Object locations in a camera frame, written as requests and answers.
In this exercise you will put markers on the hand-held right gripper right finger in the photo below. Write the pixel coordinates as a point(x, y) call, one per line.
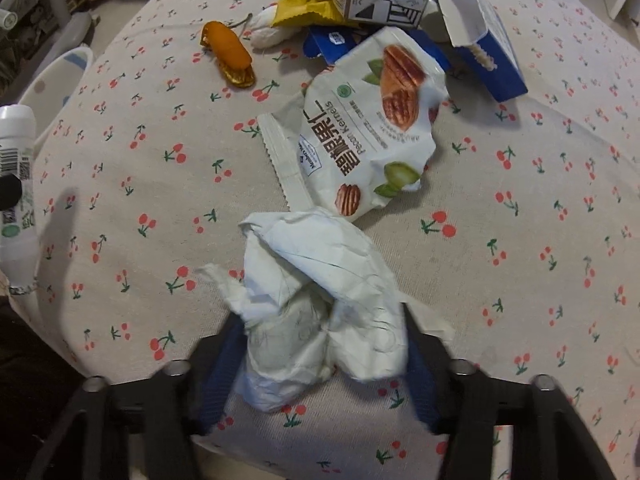
point(425, 390)

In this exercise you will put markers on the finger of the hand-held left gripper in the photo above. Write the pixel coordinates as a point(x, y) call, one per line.
point(7, 192)

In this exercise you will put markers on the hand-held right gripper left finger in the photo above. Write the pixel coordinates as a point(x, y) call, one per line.
point(220, 370)

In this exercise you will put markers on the white plastic bottle green label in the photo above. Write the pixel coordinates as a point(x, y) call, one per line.
point(17, 140)

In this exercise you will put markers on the white plastic bin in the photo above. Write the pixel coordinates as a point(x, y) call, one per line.
point(55, 85)

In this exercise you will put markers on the white paper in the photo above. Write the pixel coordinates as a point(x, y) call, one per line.
point(300, 270)

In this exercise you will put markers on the orange foil wrapper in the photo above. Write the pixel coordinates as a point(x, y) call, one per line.
point(230, 50)

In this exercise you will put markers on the white nut snack packet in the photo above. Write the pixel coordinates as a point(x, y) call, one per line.
point(350, 125)

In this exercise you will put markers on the blue white cardboard box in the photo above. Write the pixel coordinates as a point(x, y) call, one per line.
point(500, 50)

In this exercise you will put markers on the cherry print tablecloth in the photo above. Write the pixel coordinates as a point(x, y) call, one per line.
point(150, 185)

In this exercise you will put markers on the grey swivel chair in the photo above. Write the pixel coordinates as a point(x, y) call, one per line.
point(60, 15)

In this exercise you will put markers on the white tissue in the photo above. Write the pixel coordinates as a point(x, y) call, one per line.
point(265, 32)

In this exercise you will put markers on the blue flat packet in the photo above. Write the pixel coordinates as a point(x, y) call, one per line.
point(325, 42)

